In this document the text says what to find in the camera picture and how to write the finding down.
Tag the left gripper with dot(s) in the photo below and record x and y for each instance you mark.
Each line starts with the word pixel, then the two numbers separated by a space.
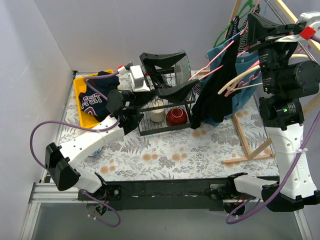
pixel 149 81

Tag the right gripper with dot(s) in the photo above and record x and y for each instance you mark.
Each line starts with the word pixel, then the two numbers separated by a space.
pixel 267 39

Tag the thin pink wire hanger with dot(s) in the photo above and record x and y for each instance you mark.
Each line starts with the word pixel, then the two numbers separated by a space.
pixel 231 42

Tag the blue wire hanger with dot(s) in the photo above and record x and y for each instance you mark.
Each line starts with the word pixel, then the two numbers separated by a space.
pixel 238 24

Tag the black tank top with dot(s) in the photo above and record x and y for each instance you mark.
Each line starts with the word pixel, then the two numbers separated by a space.
pixel 210 105

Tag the thick pink hanger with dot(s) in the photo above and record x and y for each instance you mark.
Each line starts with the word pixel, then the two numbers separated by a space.
pixel 242 80

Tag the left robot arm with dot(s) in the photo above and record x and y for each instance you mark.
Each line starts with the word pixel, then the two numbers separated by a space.
pixel 124 115

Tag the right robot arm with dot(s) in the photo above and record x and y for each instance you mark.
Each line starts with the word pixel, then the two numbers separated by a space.
pixel 282 112

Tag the green hanger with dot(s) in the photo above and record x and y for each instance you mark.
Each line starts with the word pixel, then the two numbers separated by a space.
pixel 241 8

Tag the striped tank top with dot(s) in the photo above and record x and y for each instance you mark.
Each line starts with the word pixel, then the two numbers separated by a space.
pixel 214 51

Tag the grey patterned plate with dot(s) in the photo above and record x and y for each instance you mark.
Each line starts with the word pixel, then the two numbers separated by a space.
pixel 182 69

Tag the white ceramic cup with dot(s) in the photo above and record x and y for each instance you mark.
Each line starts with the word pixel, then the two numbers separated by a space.
pixel 157 115

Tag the red bowl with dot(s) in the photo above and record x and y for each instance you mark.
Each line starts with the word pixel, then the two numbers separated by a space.
pixel 176 116

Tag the yellow plastic tray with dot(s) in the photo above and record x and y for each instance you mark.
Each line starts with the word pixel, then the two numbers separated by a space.
pixel 86 120

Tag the floral table mat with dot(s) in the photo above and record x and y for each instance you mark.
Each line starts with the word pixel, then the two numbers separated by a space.
pixel 204 152

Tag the blue white patterned bowl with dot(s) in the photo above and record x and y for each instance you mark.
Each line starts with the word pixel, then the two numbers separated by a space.
pixel 97 152

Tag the black wire dish rack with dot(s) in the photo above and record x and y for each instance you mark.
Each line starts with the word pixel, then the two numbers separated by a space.
pixel 148 127

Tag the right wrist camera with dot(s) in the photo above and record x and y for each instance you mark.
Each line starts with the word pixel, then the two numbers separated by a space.
pixel 310 31

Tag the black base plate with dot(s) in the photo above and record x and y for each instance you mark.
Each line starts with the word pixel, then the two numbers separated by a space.
pixel 170 194

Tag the aluminium frame rail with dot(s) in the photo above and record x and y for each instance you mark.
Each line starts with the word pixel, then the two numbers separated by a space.
pixel 51 213

